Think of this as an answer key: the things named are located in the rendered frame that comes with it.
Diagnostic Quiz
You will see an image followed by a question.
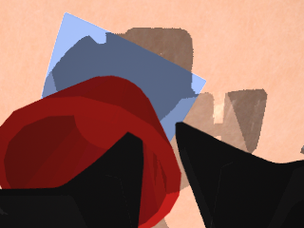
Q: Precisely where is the red cup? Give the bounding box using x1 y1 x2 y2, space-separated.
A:
0 76 181 228

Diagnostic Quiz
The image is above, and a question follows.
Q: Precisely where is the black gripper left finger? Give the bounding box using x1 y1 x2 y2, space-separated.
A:
0 132 143 228

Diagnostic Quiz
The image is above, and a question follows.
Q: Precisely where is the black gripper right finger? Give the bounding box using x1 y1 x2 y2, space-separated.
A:
176 122 304 228

